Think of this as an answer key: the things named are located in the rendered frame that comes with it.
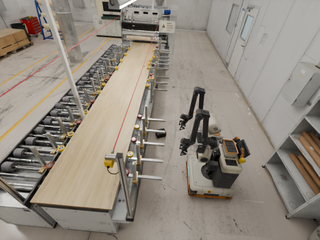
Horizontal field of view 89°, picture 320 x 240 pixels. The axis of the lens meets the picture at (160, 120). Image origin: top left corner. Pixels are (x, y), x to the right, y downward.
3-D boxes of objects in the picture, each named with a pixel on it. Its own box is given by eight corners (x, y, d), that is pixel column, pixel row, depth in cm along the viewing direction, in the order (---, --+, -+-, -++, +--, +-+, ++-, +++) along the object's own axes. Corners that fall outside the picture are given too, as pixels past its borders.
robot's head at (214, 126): (218, 118, 202) (212, 111, 195) (222, 130, 186) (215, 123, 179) (207, 124, 208) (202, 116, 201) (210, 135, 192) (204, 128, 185)
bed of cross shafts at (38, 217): (132, 68, 599) (130, 45, 544) (55, 230, 214) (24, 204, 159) (115, 67, 600) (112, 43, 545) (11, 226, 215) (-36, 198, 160)
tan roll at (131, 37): (166, 41, 546) (166, 37, 538) (166, 42, 537) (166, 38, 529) (124, 38, 549) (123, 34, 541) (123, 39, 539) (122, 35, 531)
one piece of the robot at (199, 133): (204, 138, 231) (207, 127, 217) (207, 154, 210) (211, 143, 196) (193, 137, 231) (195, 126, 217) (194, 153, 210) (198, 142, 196)
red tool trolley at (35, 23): (44, 34, 872) (37, 16, 819) (36, 38, 815) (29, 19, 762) (35, 34, 868) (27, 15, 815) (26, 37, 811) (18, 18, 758)
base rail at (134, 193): (161, 54, 557) (161, 50, 550) (133, 222, 172) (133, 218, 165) (159, 53, 557) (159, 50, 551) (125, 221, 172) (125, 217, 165)
